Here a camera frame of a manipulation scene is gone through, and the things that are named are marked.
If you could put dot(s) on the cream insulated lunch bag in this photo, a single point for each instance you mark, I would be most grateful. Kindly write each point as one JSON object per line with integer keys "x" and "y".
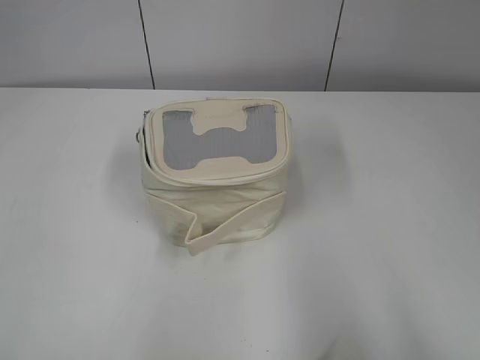
{"x": 215, "y": 171}

